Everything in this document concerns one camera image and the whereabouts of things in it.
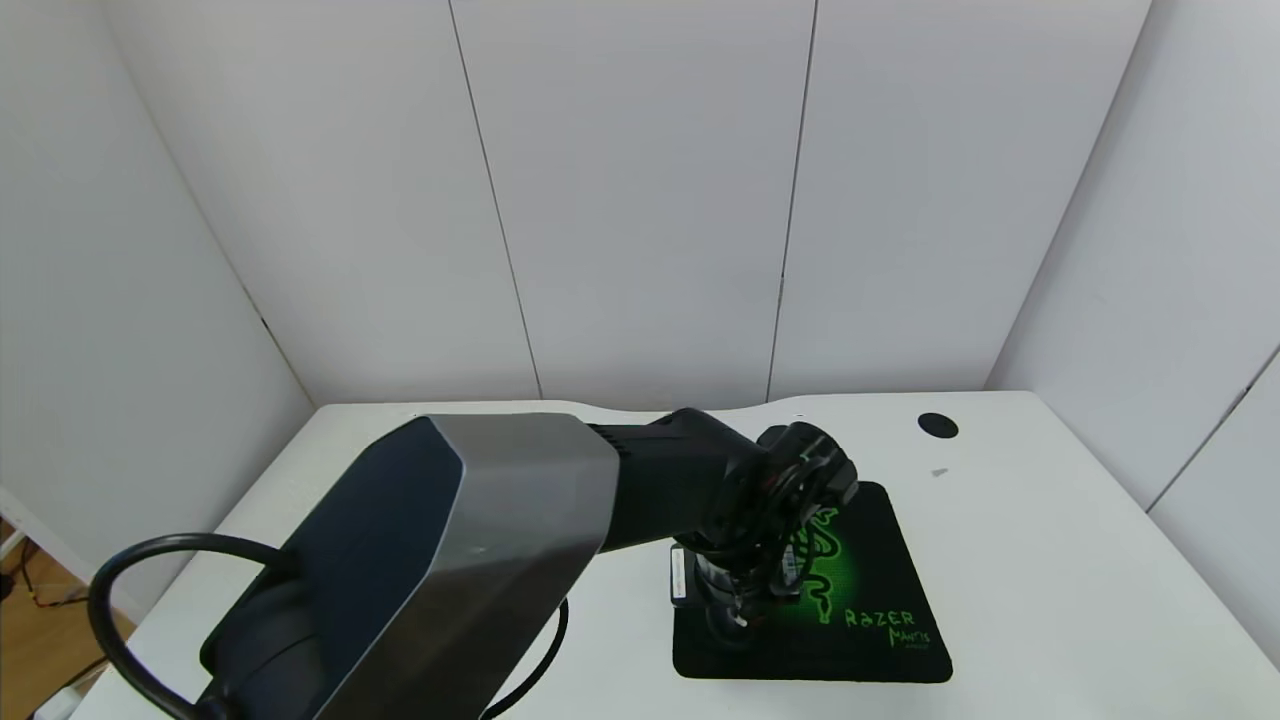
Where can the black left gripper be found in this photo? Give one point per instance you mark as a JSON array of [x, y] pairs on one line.
[[679, 579]]

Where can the black computer mouse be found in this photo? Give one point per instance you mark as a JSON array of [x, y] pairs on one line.
[[725, 636]]

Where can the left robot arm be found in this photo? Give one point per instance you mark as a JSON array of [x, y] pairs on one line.
[[500, 520]]

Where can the black green mouse pad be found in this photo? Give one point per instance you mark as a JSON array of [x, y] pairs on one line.
[[880, 640]]

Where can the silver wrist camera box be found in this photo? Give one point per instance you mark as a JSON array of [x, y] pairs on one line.
[[680, 578]]

